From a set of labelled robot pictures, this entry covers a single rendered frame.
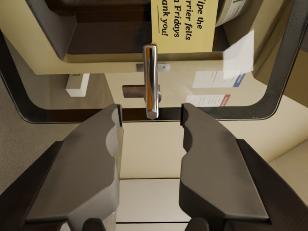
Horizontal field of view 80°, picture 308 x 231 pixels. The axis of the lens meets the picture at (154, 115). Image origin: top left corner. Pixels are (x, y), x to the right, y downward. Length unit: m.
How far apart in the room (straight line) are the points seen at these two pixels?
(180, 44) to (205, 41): 0.03
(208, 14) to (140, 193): 2.99
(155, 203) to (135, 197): 0.31
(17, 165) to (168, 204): 2.79
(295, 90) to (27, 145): 0.53
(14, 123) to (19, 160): 0.07
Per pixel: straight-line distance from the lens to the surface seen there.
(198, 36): 0.25
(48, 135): 0.52
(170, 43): 0.25
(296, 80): 0.42
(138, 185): 3.16
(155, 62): 0.20
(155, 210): 3.10
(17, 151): 0.44
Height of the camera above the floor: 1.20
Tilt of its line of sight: 1 degrees down
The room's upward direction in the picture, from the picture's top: 89 degrees clockwise
